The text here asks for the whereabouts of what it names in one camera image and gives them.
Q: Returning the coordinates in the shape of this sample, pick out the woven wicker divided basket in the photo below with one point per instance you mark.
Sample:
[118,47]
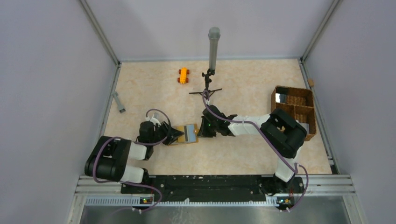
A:
[299,105]

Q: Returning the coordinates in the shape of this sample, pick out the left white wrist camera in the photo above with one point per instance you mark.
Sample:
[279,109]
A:
[154,119]

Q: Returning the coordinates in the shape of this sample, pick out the silver card stack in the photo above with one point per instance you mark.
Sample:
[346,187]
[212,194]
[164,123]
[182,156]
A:
[306,126]

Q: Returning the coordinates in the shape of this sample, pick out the white slotted cable duct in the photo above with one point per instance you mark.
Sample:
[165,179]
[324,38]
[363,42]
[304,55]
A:
[143,201]

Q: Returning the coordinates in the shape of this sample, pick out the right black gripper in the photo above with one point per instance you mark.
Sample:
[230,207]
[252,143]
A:
[203,132]

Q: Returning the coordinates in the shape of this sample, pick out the grey microphone on tripod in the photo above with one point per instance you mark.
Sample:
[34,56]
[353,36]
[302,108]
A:
[214,37]

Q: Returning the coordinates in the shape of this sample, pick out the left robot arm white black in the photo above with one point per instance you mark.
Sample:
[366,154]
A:
[108,160]

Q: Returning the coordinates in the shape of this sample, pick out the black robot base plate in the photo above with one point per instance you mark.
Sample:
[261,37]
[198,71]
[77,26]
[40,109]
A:
[216,188]

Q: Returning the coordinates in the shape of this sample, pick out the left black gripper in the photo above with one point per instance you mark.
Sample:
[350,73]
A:
[173,134]

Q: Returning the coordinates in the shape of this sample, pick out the black card stack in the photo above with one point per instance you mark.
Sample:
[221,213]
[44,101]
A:
[281,94]

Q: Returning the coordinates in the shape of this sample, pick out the grey metal bracket tool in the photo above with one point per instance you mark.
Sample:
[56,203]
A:
[120,106]

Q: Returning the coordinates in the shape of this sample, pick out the small wooden block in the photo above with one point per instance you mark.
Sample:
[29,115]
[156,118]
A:
[310,83]

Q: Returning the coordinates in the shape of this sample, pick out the orange toy block car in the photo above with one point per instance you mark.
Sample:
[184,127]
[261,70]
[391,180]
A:
[183,75]

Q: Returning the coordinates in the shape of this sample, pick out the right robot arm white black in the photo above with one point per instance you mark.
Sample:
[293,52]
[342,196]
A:
[283,134]

